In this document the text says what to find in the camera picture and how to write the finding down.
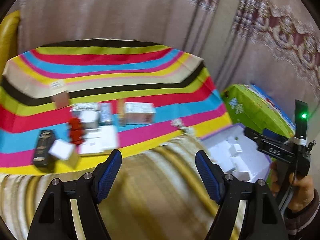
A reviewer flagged beige herbal medicine box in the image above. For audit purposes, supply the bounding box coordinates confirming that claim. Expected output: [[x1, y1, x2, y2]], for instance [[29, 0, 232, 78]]
[[49, 80, 69, 109]]

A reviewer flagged right sleeve forearm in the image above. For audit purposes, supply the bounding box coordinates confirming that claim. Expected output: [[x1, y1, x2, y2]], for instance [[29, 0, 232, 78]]
[[284, 189, 320, 240]]

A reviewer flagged red toy car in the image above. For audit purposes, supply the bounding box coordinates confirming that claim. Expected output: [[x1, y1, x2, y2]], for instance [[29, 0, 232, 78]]
[[68, 117, 84, 146]]

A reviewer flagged person's right hand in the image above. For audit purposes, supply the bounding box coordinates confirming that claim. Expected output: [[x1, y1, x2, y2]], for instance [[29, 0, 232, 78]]
[[270, 161, 314, 213]]

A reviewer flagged black rectangular box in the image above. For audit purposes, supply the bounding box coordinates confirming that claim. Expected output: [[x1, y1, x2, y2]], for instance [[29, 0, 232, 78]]
[[33, 129, 56, 173]]

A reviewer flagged yellow leather sofa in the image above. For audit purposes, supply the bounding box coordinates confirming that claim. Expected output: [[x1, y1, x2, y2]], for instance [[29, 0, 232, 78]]
[[0, 10, 20, 79]]

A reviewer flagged purple white storage box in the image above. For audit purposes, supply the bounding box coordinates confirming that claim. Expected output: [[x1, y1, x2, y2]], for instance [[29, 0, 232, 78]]
[[201, 123, 271, 183]]

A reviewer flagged white dental box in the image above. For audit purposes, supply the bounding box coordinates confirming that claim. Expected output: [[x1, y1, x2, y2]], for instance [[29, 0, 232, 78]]
[[117, 99, 126, 126]]

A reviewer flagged small white cube box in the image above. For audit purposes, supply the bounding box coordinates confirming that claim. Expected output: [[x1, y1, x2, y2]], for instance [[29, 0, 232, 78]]
[[48, 139, 75, 160]]

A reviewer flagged white green medicine box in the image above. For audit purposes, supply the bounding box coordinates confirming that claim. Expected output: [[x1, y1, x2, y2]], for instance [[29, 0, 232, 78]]
[[71, 102, 100, 129]]

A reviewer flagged colourful striped cloth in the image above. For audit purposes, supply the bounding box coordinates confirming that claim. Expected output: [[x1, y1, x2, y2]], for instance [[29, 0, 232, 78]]
[[1, 39, 231, 174]]

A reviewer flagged striped velvet cushion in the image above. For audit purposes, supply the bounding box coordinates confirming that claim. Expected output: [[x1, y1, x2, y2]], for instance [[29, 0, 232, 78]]
[[0, 119, 249, 240]]

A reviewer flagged white teal medicine box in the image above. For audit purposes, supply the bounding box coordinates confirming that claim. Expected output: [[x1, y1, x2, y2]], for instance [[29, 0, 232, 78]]
[[100, 103, 112, 125]]

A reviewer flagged white charger adapter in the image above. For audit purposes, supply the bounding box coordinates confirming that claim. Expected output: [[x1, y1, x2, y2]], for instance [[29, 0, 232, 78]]
[[78, 125, 119, 156]]

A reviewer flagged pink patterned curtain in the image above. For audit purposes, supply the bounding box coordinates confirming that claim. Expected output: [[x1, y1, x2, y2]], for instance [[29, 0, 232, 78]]
[[6, 0, 319, 136]]

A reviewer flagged white red medicine box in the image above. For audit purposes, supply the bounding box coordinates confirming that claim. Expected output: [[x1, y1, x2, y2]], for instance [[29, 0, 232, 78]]
[[124, 102, 156, 125]]

